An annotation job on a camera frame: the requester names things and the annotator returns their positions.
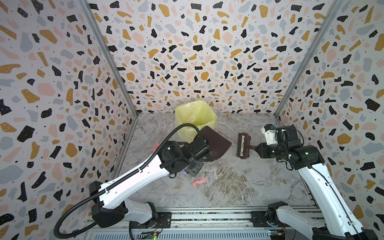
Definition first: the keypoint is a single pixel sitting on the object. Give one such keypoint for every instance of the left aluminium corner post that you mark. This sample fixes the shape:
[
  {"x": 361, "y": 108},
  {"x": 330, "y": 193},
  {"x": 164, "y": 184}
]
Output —
[{"x": 84, "y": 5}]

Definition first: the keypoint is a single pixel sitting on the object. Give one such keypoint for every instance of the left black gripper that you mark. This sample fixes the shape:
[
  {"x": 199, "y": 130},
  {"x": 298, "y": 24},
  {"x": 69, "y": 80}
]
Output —
[{"x": 197, "y": 170}]

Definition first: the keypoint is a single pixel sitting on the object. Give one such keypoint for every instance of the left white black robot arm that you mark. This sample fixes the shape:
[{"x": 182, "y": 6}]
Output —
[{"x": 114, "y": 205}]

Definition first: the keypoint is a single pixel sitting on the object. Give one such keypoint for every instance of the cream bin with green bag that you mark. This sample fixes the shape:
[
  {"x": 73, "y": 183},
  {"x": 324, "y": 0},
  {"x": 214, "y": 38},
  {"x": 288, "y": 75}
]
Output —
[{"x": 198, "y": 113}]

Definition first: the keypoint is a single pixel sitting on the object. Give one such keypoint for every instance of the dark brown plastic dustpan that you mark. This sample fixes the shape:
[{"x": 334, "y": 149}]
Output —
[{"x": 218, "y": 145}]

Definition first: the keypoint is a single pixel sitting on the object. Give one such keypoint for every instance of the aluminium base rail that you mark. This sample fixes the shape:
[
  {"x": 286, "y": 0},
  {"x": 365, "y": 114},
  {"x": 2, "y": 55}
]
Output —
[{"x": 237, "y": 223}]

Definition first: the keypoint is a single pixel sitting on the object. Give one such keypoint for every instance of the brown cartoon face hand broom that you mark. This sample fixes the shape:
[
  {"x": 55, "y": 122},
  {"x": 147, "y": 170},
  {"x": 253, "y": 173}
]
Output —
[{"x": 244, "y": 146}]

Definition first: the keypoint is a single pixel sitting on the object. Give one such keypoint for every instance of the aluminium corner post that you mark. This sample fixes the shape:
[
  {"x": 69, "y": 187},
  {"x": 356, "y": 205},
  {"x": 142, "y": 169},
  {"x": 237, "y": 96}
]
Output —
[
  {"x": 334, "y": 8},
  {"x": 84, "y": 5}
]

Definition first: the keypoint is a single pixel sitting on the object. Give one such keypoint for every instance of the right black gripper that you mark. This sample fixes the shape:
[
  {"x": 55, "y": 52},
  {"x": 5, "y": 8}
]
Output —
[{"x": 261, "y": 150}]

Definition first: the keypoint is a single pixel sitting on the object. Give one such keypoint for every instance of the right aluminium corner post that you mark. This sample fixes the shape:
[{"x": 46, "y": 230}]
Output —
[{"x": 334, "y": 8}]

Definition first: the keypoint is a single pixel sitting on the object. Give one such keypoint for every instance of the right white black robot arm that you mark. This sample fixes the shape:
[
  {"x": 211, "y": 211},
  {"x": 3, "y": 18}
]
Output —
[{"x": 283, "y": 144}]

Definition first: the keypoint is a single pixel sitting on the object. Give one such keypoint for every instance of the pink paper scrap front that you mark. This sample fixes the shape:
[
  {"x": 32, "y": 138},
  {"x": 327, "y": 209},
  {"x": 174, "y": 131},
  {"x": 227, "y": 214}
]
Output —
[{"x": 198, "y": 182}]

